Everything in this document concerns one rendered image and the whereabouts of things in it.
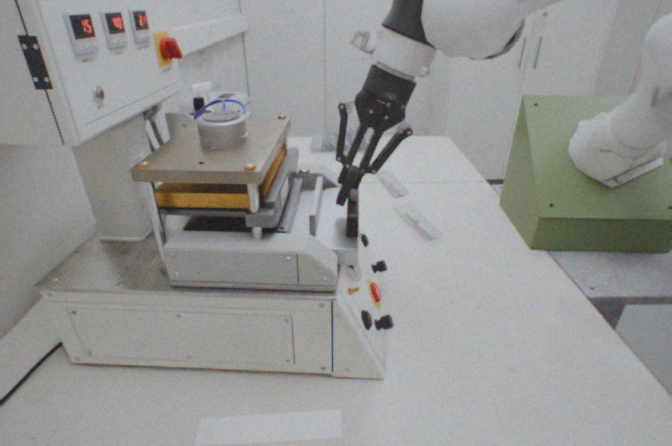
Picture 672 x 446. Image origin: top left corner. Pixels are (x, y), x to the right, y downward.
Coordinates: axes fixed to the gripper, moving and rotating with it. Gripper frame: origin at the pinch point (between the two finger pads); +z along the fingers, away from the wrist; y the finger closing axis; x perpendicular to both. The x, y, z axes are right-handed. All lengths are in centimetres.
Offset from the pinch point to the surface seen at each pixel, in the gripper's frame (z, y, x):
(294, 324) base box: 17.5, -1.3, -16.9
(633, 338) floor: 53, 151, 70
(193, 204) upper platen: 6.9, -21.8, -10.5
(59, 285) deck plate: 24.0, -36.7, -17.3
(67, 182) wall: 33, -60, 20
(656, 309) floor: 46, 171, 89
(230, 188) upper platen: 3.2, -17.5, -8.7
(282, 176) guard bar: 1.1, -10.9, -3.0
